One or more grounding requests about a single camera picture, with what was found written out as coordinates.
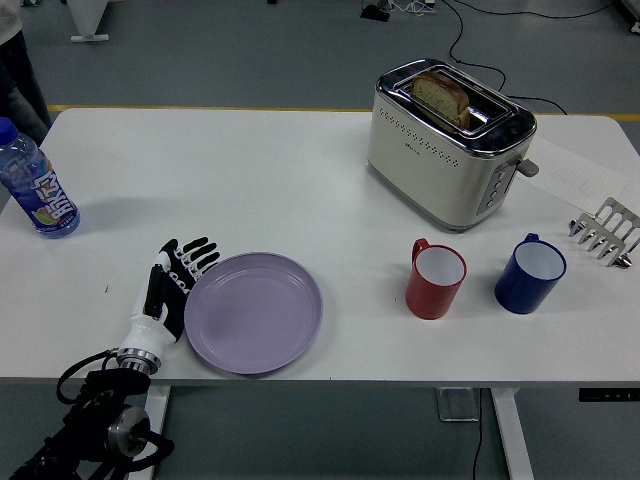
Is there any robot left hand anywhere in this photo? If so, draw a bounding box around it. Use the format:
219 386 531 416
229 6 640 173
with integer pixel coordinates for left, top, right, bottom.
118 236 222 360

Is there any purple round plate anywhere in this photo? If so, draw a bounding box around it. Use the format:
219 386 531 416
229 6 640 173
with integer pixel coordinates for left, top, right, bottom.
183 251 325 376

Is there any white table leg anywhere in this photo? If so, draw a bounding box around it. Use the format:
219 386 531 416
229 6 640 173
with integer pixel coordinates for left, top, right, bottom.
489 388 536 480
144 384 174 480

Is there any blue-capped drink bottle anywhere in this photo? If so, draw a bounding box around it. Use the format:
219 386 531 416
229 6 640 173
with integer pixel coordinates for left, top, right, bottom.
0 117 81 240

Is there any red mug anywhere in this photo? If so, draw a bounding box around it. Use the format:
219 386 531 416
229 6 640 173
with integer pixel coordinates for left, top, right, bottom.
405 237 469 321

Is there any person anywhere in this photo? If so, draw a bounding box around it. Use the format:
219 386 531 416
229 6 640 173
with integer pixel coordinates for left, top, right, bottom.
0 0 54 147

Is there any white stand base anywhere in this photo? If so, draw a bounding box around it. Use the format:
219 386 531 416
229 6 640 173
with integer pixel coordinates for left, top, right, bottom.
64 0 112 43

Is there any cream and chrome toaster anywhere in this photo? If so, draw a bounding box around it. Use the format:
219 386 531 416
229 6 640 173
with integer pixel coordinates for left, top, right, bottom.
367 58 541 234

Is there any blue mug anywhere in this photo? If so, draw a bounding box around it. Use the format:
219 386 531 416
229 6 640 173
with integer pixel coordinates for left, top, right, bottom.
493 232 569 316

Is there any brown bread slice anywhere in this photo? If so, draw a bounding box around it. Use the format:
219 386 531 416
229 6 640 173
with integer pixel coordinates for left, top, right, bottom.
410 69 472 129

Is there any white paper sheet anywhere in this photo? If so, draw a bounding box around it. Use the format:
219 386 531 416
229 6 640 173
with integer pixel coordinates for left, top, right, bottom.
519 137 631 214

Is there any black table control panel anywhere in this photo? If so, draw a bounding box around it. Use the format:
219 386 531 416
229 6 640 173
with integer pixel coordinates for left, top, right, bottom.
578 387 640 403

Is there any silver metal toast rack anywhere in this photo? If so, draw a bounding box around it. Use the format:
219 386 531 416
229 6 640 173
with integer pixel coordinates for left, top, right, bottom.
568 196 640 270

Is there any clear plastic bracket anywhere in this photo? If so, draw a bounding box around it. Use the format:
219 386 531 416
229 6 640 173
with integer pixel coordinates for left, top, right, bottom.
433 388 481 423

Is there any thin black hanging cable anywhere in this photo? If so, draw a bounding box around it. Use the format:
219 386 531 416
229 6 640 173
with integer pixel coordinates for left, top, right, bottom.
471 389 490 480

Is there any black toaster power cable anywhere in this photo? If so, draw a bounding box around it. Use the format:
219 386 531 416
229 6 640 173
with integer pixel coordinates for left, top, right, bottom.
439 0 569 116

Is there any white wire bundle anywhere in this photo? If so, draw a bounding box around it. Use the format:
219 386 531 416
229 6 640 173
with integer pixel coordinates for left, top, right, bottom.
389 0 436 15

